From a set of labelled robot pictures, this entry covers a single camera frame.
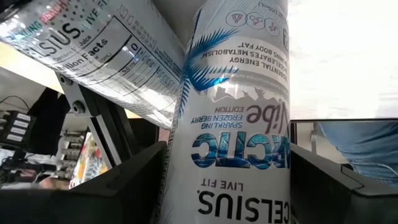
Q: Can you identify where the blue silver Red Bull can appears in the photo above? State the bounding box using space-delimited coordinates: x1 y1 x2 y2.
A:
152 0 293 224

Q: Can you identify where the black box with white labels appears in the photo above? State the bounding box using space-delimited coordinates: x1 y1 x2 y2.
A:
0 110 37 153

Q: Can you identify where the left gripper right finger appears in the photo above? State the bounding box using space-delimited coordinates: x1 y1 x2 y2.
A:
290 143 398 224

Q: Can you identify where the silver can with red print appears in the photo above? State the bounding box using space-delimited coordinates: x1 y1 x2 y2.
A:
0 0 187 130

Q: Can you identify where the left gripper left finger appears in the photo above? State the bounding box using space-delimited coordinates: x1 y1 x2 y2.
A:
0 141 167 224

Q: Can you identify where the colourful printed package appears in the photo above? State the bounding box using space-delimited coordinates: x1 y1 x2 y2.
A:
68 132 109 189

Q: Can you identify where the person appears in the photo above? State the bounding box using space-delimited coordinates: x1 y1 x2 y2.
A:
317 120 398 187

